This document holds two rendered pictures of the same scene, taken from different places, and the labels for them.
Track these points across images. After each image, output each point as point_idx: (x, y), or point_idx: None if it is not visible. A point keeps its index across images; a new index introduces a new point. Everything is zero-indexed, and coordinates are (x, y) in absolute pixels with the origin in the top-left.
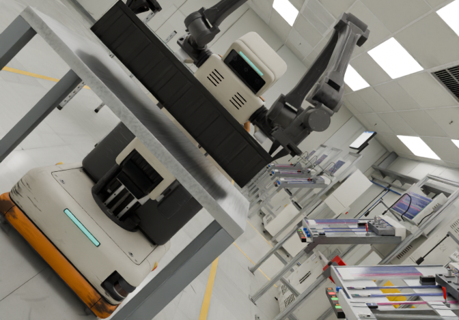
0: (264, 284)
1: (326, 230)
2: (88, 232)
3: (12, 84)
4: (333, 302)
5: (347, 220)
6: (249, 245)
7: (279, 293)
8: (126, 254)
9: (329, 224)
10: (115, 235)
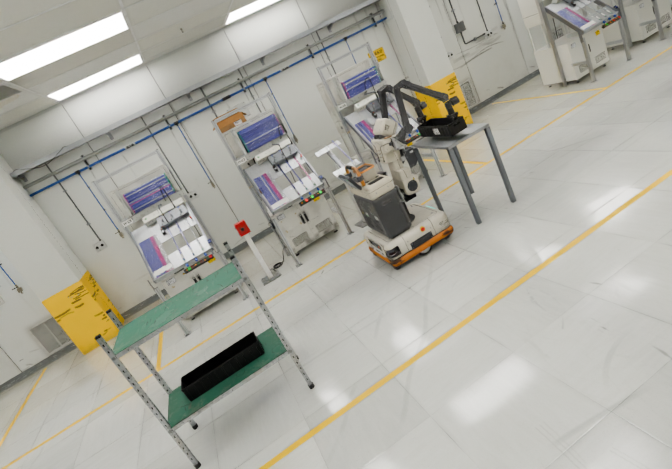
0: (187, 327)
1: (183, 250)
2: (428, 206)
3: (372, 366)
4: (316, 195)
5: (144, 249)
6: (112, 381)
7: (199, 309)
8: (414, 205)
9: (166, 254)
10: (415, 208)
